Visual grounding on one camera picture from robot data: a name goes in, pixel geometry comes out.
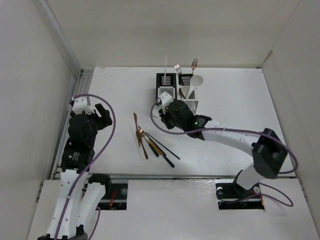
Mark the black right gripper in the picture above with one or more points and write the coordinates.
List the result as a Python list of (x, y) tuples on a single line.
[(164, 118)]

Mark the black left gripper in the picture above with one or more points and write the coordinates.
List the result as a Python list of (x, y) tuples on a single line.
[(104, 120)]

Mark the black chopstick long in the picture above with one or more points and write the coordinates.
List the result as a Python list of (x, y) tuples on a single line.
[(163, 146)]

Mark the large white ceramic spoon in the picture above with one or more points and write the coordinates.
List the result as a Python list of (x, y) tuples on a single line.
[(195, 82)]

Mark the silver steel fork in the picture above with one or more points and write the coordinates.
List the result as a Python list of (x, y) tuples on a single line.
[(178, 69)]

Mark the copper rose-gold fork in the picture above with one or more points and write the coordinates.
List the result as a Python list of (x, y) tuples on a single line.
[(194, 65)]

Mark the brown wooden spoon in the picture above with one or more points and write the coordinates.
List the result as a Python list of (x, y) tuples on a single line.
[(182, 96)]

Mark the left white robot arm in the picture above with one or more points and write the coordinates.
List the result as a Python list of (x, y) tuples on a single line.
[(79, 195)]

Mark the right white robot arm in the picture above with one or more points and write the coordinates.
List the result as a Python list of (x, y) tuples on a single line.
[(267, 151)]

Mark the white slotted utensil container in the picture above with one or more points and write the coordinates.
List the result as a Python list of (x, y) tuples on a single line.
[(192, 102)]

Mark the black slotted utensil container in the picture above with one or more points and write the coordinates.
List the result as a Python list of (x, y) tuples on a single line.
[(166, 82)]

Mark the copper rose-gold spoon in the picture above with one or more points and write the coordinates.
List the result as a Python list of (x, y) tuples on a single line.
[(139, 134)]

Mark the copper rose-gold knife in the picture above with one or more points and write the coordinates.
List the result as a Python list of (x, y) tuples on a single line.
[(136, 125)]

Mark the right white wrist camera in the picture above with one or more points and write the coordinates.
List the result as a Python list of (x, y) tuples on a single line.
[(164, 100)]

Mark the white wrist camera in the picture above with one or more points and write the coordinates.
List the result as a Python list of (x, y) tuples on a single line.
[(164, 100), (80, 103)]

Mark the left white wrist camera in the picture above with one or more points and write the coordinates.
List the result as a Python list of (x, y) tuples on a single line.
[(80, 103)]

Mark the gold fork black handle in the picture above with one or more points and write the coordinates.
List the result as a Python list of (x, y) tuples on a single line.
[(143, 135)]

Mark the gold knife black handle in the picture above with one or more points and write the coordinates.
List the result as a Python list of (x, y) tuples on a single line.
[(168, 161)]

